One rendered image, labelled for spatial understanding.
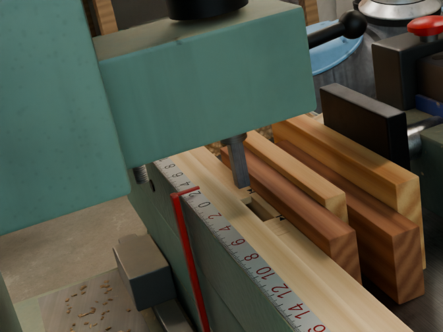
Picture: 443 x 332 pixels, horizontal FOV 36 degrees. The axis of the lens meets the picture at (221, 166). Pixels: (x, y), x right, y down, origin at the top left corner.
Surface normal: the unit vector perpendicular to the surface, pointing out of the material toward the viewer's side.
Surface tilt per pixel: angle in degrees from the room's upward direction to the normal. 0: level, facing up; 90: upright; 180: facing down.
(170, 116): 90
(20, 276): 0
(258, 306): 90
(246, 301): 90
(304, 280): 0
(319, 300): 0
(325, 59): 85
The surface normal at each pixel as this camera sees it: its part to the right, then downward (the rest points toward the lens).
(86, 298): -0.18, -0.90
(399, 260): 0.35, 0.32
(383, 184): -0.92, 0.30
